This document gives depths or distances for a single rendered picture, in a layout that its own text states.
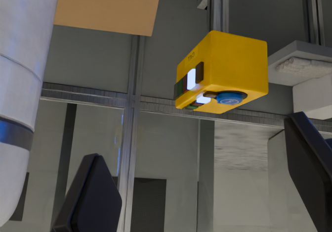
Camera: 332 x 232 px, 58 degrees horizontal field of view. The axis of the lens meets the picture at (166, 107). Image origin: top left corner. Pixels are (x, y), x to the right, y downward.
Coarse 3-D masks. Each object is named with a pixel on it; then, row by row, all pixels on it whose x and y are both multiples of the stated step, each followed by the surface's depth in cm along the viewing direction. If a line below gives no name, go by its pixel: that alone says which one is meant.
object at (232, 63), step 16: (224, 32) 46; (208, 48) 45; (224, 48) 45; (240, 48) 46; (256, 48) 47; (192, 64) 51; (208, 64) 45; (224, 64) 45; (240, 64) 45; (256, 64) 46; (176, 80) 59; (208, 80) 44; (224, 80) 44; (240, 80) 45; (256, 80) 46; (192, 96) 50; (256, 96) 47
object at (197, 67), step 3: (201, 63) 46; (198, 66) 47; (201, 66) 46; (195, 69) 48; (198, 69) 47; (201, 69) 46; (195, 72) 48; (198, 72) 47; (201, 72) 46; (195, 75) 48; (198, 75) 46; (201, 75) 46; (195, 78) 47; (198, 78) 46; (201, 78) 46; (195, 81) 47; (198, 81) 46
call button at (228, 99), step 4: (220, 96) 46; (224, 96) 46; (228, 96) 46; (232, 96) 46; (236, 96) 46; (240, 96) 46; (220, 100) 47; (224, 100) 47; (228, 100) 47; (232, 100) 47; (236, 100) 47; (240, 100) 46; (228, 104) 49; (232, 104) 49
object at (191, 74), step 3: (192, 69) 49; (189, 72) 50; (192, 72) 49; (189, 75) 50; (192, 75) 49; (189, 78) 50; (192, 78) 49; (189, 81) 50; (192, 81) 49; (189, 84) 50; (192, 84) 49; (189, 87) 50; (192, 87) 49
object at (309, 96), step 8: (312, 80) 95; (320, 80) 92; (328, 80) 89; (296, 88) 102; (304, 88) 98; (312, 88) 95; (320, 88) 91; (328, 88) 89; (296, 96) 101; (304, 96) 97; (312, 96) 94; (320, 96) 91; (328, 96) 88; (296, 104) 101; (304, 104) 97; (312, 104) 94; (320, 104) 91; (328, 104) 88; (304, 112) 97; (312, 112) 95; (320, 112) 95; (328, 112) 94
